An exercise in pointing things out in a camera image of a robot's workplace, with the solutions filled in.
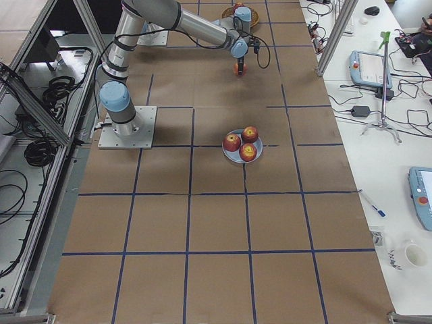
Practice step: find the red yellow apple carried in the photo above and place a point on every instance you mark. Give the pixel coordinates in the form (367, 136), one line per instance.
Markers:
(235, 69)

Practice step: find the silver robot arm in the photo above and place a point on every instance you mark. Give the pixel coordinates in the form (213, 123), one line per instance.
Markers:
(148, 23)

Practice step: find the blue teach pendant far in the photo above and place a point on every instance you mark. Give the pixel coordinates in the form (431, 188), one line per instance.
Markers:
(366, 69)

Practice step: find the red apple plate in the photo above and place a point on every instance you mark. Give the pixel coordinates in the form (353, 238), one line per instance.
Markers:
(250, 134)
(232, 142)
(248, 152)

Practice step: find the red apple plate left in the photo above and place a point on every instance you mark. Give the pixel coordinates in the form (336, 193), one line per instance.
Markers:
(232, 142)

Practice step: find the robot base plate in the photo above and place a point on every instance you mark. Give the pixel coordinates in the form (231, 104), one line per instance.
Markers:
(158, 39)

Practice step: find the small grey box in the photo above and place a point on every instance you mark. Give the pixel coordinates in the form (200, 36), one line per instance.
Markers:
(377, 238)

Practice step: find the blue white pen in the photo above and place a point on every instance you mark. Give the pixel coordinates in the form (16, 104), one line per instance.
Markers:
(379, 211)

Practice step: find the red apple in basket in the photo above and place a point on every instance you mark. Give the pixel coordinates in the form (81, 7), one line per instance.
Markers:
(238, 4)

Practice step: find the blue teach pendant near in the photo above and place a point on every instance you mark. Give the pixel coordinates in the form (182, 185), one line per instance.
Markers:
(420, 184)

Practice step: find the person at desk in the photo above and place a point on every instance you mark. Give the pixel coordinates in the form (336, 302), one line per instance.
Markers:
(420, 39)

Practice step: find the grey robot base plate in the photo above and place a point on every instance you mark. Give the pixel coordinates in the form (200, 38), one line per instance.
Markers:
(136, 134)

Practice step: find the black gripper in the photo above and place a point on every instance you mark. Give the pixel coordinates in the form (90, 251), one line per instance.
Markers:
(239, 62)

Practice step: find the woven wicker basket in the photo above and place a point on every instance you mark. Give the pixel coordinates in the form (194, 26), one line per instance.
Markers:
(230, 11)

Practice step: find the black computer mouse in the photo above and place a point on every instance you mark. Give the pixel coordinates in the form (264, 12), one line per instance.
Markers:
(372, 11)

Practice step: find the black power adapter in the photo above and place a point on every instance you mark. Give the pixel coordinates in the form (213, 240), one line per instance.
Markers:
(360, 111)

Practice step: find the blue teach pendant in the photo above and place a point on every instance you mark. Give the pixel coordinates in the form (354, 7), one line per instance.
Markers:
(366, 69)
(420, 184)

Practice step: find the aluminium frame post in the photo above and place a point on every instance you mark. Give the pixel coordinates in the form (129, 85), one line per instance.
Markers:
(343, 20)

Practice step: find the metal tripod stand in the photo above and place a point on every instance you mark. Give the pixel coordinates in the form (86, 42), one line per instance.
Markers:
(382, 124)

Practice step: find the red apple plate front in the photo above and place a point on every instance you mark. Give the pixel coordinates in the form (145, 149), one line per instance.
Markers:
(248, 152)

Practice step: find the light blue plate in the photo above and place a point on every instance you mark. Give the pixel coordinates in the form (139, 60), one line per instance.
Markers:
(237, 150)

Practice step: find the red apple plate back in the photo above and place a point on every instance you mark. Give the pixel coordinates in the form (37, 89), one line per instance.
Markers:
(250, 134)

